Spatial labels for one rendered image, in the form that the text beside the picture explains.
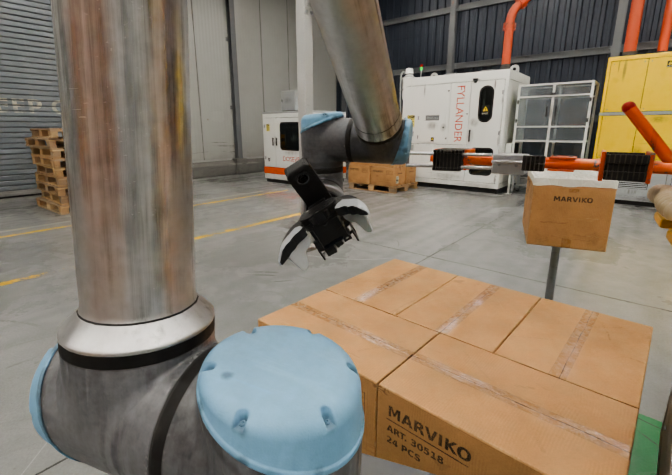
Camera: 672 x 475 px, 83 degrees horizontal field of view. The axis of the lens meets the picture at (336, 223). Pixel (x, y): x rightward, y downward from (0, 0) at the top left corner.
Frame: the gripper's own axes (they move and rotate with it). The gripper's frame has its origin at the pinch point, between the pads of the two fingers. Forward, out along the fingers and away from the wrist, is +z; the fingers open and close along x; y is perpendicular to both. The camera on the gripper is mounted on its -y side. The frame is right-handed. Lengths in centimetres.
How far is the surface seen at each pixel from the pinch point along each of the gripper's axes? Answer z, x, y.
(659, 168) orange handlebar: -17, -59, 28
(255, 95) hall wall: -1166, 141, -105
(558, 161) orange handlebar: -27, -47, 22
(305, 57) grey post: -361, -22, -51
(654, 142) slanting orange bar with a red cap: -19, -61, 25
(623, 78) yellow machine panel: -597, -468, 229
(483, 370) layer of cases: -45, -11, 82
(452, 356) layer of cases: -53, -5, 78
